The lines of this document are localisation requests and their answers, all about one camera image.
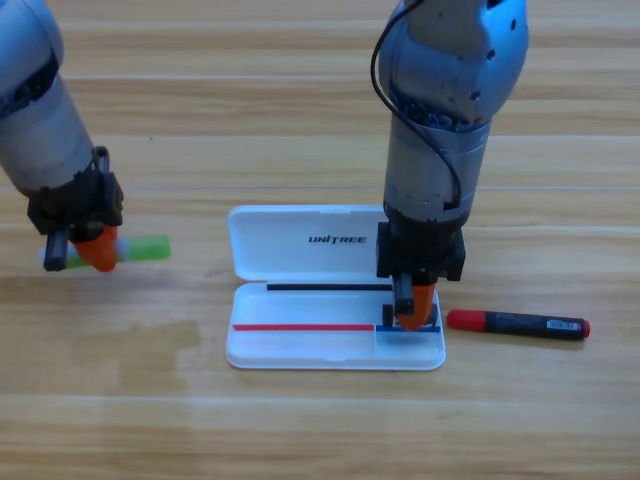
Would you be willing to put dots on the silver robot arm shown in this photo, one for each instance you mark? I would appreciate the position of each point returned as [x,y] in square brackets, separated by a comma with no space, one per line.
[40,130]
[440,150]

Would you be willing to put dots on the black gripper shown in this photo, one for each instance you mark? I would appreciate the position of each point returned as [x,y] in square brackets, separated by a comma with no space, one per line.
[75,210]
[420,250]

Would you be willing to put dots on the white hinged pencil case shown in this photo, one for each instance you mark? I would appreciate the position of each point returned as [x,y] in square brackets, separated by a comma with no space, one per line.
[300,255]

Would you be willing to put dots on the small black eraser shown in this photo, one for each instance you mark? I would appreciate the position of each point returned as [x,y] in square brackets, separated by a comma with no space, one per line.
[388,315]

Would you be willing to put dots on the red and black whiteboard marker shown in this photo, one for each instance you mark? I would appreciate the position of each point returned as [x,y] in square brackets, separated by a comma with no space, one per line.
[515,322]

